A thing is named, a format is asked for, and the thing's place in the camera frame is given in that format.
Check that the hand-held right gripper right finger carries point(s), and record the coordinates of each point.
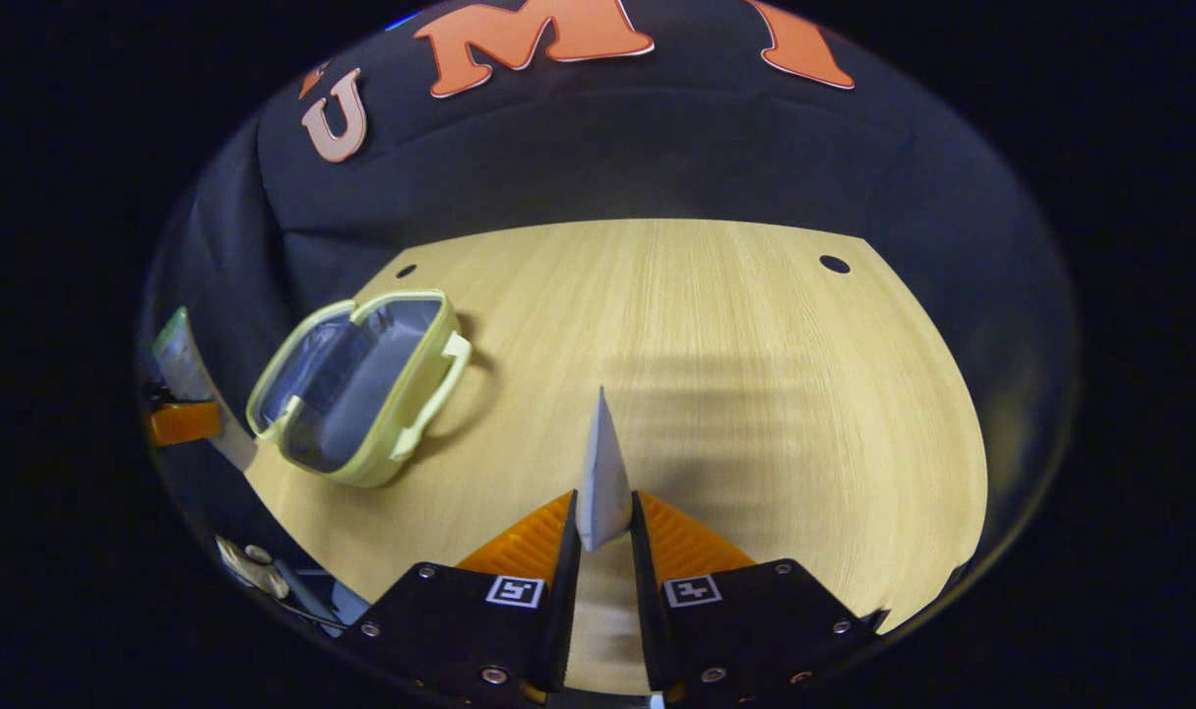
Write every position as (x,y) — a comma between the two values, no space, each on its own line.
(647,611)

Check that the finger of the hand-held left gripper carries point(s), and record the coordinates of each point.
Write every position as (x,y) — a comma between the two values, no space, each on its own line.
(184,423)

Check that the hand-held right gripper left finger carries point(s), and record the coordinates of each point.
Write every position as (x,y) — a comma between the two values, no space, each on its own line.
(564,611)

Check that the white tube with green label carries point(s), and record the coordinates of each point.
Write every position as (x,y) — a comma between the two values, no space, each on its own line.
(179,359)

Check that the white and green tube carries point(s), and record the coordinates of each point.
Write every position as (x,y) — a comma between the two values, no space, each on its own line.
(602,483)

